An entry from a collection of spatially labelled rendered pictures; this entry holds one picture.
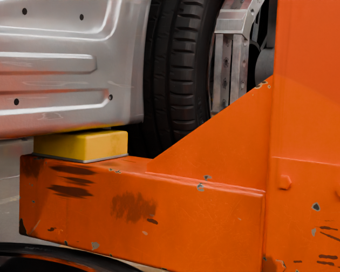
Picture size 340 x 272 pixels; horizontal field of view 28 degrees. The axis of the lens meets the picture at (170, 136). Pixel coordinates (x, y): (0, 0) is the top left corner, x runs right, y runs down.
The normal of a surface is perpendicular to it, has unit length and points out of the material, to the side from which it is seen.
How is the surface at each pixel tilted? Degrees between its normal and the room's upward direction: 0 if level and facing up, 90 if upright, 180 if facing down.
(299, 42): 90
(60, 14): 90
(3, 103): 90
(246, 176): 90
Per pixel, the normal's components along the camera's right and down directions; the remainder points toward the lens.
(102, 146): 0.84, 0.10
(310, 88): -0.54, 0.08
